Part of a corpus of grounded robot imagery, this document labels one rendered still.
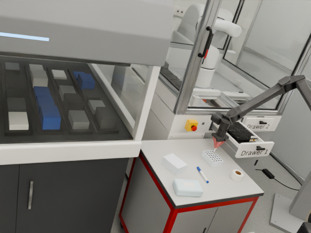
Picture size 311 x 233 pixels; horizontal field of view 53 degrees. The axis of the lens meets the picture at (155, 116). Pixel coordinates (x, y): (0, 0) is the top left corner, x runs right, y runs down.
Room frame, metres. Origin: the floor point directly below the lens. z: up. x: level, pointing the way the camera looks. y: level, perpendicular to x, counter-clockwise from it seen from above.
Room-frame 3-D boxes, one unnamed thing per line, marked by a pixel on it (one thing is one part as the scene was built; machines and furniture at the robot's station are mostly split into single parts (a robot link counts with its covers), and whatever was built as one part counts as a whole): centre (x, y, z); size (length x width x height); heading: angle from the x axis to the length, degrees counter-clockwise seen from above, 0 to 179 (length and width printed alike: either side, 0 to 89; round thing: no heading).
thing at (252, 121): (2.28, -0.80, 0.87); 0.29 x 0.02 x 0.11; 121
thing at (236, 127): (2.01, -0.59, 0.87); 0.22 x 0.18 x 0.06; 31
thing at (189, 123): (1.93, -0.26, 0.88); 0.07 x 0.05 x 0.07; 121
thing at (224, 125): (1.79, -0.43, 1.02); 0.07 x 0.06 x 0.07; 44
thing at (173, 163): (1.55, -0.18, 0.79); 0.13 x 0.09 x 0.05; 51
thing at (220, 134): (1.78, -0.43, 0.96); 0.10 x 0.07 x 0.07; 129
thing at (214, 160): (1.74, -0.43, 0.78); 0.12 x 0.08 x 0.04; 33
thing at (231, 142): (2.02, -0.59, 0.86); 0.40 x 0.26 x 0.06; 31
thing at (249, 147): (1.84, -0.70, 0.87); 0.29 x 0.02 x 0.11; 121
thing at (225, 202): (1.65, -0.34, 0.38); 0.62 x 0.58 x 0.76; 121
